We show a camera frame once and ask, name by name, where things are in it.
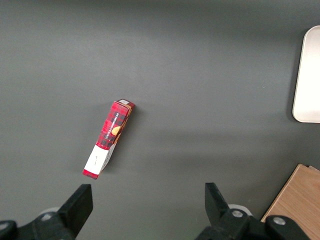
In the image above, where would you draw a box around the red plaid cookie box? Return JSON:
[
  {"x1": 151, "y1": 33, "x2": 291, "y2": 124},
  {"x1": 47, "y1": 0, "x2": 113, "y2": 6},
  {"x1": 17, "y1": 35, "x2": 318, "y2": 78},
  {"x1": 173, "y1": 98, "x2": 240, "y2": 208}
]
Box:
[{"x1": 82, "y1": 99, "x2": 136, "y2": 181}]

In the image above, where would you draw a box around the wooden drawer cabinet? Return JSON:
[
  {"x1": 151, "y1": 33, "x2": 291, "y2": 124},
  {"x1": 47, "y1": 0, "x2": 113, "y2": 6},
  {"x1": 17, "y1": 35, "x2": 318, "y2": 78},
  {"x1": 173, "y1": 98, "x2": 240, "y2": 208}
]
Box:
[{"x1": 260, "y1": 163, "x2": 320, "y2": 240}]

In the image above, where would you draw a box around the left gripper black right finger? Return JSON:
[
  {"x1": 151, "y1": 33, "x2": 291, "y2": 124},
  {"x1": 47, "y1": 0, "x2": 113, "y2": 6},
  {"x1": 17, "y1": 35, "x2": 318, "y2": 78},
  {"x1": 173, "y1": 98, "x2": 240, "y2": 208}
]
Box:
[{"x1": 194, "y1": 182, "x2": 311, "y2": 240}]

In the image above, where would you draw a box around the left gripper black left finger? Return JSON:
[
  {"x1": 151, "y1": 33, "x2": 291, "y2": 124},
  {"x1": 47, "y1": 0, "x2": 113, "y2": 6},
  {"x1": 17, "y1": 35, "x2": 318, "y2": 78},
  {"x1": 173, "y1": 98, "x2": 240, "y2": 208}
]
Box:
[{"x1": 0, "y1": 183, "x2": 94, "y2": 240}]

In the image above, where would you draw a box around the white rectangular tray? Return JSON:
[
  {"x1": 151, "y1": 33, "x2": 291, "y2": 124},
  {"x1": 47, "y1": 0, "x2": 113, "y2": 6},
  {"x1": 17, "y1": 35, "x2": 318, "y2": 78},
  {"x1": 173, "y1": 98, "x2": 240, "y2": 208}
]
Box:
[{"x1": 292, "y1": 25, "x2": 320, "y2": 124}]

